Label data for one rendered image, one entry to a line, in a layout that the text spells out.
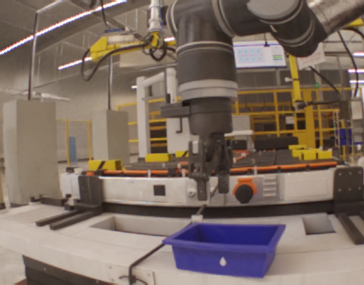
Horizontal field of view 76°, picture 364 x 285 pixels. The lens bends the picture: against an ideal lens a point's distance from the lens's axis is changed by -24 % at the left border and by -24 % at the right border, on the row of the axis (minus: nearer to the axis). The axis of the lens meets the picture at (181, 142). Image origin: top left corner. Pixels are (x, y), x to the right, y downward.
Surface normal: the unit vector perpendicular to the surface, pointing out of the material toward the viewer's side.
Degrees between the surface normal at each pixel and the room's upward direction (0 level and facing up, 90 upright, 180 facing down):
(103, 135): 90
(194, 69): 90
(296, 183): 90
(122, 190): 90
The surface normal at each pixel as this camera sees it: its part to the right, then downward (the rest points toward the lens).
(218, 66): 0.23, -0.01
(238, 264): -0.47, 0.11
